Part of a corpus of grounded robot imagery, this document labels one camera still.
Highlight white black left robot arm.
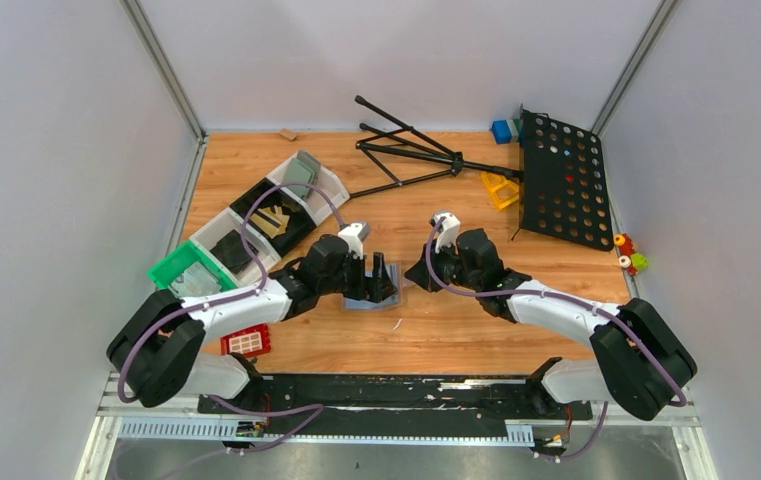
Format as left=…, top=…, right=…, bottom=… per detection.
left=106, top=234, right=398, bottom=408

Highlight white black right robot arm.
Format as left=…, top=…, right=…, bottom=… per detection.
left=405, top=215, right=697, bottom=421

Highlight black plastic bin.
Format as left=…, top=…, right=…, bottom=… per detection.
left=229, top=179, right=317, bottom=257

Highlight white bin far end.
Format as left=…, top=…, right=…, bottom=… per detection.
left=266, top=151, right=351, bottom=225

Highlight tan black item in bin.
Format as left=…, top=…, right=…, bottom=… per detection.
left=250, top=205, right=291, bottom=239

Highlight grey green pouch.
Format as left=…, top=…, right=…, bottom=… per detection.
left=284, top=150, right=321, bottom=200

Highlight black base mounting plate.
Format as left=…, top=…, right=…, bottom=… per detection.
left=230, top=373, right=593, bottom=438

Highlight white bin near green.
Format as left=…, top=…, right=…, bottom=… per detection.
left=191, top=208, right=282, bottom=283

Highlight black perforated music tray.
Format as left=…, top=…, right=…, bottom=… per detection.
left=518, top=108, right=614, bottom=252

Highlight black folding tripod stand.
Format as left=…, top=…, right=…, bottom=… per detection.
left=350, top=95, right=525, bottom=199

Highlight clear packet in green bin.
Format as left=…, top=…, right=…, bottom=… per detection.
left=169, top=262, right=221, bottom=297

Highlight blue toy block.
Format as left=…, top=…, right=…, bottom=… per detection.
left=490, top=118, right=522, bottom=145

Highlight small wooden block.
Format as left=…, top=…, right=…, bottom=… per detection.
left=278, top=128, right=298, bottom=142

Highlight red yellow toy piece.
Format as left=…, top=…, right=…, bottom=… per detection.
left=613, top=233, right=637, bottom=257

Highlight green white toy piece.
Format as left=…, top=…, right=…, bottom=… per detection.
left=618, top=253, right=649, bottom=276

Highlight green plastic bin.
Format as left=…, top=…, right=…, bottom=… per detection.
left=148, top=240, right=237, bottom=297

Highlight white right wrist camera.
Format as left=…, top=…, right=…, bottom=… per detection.
left=430, top=210, right=461, bottom=253

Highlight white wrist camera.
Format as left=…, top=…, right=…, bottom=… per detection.
left=337, top=222, right=371, bottom=259
left=430, top=210, right=461, bottom=253

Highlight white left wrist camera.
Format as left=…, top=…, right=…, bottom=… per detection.
left=337, top=222, right=371, bottom=259

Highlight yellow toy frame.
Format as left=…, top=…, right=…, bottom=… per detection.
left=480, top=172, right=520, bottom=211

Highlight white slotted cable duct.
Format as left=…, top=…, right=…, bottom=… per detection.
left=118, top=417, right=536, bottom=447

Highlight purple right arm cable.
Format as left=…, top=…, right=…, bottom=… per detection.
left=424, top=218, right=689, bottom=463

